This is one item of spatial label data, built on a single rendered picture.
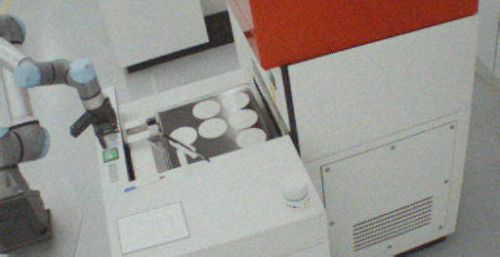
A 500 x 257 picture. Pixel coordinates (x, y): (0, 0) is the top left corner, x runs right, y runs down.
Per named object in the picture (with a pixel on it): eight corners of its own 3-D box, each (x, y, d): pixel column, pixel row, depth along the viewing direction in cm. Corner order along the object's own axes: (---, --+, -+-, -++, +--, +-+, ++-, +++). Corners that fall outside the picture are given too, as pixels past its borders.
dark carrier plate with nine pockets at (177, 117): (248, 87, 227) (247, 85, 227) (275, 146, 201) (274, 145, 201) (158, 113, 224) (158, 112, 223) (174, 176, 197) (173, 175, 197)
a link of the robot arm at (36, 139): (6, 168, 196) (-28, 20, 199) (39, 161, 209) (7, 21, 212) (24, 161, 190) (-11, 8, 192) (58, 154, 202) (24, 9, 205)
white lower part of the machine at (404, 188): (385, 134, 325) (380, 4, 273) (454, 242, 263) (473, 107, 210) (261, 174, 318) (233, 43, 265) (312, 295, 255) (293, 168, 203)
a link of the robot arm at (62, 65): (38, 58, 180) (60, 64, 174) (64, 56, 189) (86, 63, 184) (36, 82, 182) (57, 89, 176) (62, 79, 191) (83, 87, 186)
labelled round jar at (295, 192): (305, 191, 174) (302, 168, 168) (312, 208, 169) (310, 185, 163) (281, 198, 174) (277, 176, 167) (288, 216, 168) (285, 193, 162)
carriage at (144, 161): (147, 127, 225) (145, 121, 223) (163, 194, 197) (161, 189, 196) (128, 133, 224) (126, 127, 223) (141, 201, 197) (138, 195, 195)
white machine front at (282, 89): (240, 40, 265) (224, -39, 240) (301, 164, 203) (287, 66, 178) (233, 42, 265) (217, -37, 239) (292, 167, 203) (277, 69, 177)
